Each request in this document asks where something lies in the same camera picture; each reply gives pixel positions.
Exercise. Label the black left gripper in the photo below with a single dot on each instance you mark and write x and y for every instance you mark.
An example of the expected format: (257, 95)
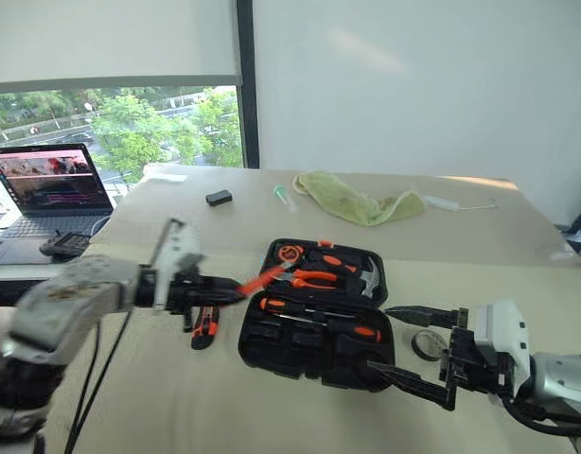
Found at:
(186, 293)

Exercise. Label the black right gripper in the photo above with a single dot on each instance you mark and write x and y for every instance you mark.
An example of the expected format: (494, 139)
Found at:
(475, 366)

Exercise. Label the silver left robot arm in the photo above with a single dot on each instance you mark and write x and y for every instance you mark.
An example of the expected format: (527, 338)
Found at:
(73, 293)

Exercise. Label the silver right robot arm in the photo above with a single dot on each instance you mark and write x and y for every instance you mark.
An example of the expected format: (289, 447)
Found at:
(560, 378)

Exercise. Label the black plastic tool case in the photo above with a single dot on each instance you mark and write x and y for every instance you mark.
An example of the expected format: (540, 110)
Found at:
(295, 345)

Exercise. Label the black orange utility knife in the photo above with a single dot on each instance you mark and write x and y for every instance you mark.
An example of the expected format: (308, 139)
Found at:
(205, 328)

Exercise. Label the short orange black screwdriver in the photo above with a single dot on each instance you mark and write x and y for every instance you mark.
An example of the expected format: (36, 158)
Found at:
(274, 305)

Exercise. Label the long orange black screwdriver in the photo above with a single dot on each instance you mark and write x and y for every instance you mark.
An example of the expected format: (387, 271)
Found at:
(357, 332)

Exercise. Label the orange tape measure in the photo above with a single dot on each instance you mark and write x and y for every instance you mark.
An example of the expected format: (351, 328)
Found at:
(289, 253)

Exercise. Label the claw hammer with steel head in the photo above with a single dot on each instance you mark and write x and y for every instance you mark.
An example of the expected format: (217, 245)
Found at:
(372, 279)

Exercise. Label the small black box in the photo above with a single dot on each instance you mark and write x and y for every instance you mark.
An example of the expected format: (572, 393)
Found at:
(219, 197)

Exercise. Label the clear tube with green cap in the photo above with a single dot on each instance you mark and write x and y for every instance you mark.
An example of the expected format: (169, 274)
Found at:
(283, 196)

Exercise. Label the white paper slip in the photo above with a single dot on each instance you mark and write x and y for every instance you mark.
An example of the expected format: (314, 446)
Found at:
(167, 177)

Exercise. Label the green towel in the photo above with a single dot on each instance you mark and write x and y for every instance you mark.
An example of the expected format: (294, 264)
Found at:
(352, 201)

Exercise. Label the black handheld controller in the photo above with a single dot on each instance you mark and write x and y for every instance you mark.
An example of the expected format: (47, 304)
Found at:
(65, 244)

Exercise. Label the open black laptop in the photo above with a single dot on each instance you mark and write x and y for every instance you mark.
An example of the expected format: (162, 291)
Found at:
(44, 189)

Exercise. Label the white roller blind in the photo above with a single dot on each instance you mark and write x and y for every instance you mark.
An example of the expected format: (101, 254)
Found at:
(110, 38)

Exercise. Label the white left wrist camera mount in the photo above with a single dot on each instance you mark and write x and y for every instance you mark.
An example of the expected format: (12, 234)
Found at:
(177, 246)

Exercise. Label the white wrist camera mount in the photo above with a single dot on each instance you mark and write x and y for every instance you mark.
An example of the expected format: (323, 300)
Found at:
(501, 326)
(177, 246)

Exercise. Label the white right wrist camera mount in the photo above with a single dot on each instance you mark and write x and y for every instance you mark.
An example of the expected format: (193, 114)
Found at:
(501, 326)

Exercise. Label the dark window frame post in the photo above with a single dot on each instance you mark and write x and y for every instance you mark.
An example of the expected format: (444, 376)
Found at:
(248, 94)

